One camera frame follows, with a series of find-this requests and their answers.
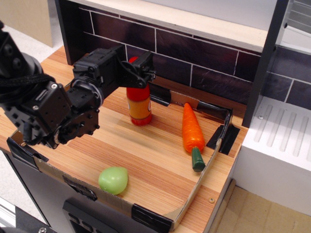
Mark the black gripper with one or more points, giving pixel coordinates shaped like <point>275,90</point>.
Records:
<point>105,70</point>

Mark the red yellow hot sauce bottle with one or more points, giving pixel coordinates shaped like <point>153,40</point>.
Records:
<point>139,102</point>

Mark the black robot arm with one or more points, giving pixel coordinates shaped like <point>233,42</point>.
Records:
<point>44,111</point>

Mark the cardboard fence with black tape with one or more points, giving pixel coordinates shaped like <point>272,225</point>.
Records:
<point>163,193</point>

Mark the wooden shelf with black posts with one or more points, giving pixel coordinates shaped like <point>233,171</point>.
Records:
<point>198,56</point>

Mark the orange toy carrot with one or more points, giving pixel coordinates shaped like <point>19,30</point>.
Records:
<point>193,139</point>

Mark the green toy pear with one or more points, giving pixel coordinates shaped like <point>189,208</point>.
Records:
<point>113,180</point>

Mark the white toy sink drainboard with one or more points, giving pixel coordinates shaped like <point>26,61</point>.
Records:
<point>275,158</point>

